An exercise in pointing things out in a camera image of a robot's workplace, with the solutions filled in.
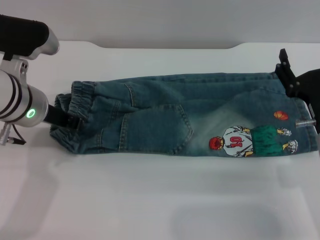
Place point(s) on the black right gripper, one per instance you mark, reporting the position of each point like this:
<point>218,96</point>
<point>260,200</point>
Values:
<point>310,87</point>

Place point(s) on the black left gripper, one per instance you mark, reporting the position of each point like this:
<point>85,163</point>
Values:
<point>57,116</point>

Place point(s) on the blue denim shorts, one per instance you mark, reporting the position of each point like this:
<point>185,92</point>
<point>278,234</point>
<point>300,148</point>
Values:
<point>162,112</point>

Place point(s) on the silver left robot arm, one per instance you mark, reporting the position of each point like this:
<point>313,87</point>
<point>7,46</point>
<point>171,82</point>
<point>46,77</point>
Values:
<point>25,100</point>

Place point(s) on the small silver connector pin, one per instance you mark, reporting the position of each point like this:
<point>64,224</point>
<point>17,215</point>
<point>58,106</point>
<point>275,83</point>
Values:
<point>303,123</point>

